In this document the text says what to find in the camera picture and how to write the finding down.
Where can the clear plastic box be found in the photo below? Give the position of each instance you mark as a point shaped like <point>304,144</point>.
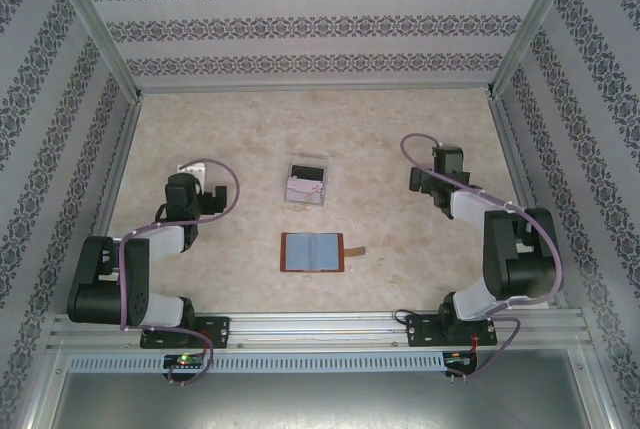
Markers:
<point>307,159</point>

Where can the brown leather card holder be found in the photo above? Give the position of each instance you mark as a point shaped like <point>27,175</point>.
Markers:
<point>312,253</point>

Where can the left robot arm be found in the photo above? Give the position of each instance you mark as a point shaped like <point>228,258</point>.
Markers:
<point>100,284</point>

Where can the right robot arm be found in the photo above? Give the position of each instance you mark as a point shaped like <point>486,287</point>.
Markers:
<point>520,259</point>

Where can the small circuit board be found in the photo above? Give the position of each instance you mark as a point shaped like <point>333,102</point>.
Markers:
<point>460,360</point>
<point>185,360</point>

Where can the grey metal panel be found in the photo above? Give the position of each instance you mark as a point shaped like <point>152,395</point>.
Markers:
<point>320,404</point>

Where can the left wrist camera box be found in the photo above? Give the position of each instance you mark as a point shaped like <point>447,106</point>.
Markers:
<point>195,171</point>

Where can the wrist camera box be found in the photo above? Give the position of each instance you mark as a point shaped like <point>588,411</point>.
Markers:
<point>447,159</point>
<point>195,171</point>

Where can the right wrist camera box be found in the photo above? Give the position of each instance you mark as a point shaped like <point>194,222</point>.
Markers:
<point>447,159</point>

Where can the aluminium table side rail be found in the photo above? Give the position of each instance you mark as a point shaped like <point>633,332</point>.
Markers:
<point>112,174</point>
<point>520,174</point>

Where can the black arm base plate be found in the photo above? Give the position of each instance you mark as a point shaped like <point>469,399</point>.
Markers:
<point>422,331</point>
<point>220,331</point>

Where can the aluminium mounting rail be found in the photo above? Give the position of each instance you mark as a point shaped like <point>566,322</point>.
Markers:
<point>315,329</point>

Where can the aluminium frame post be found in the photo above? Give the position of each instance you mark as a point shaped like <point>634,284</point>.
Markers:
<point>100,29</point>
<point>529,29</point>

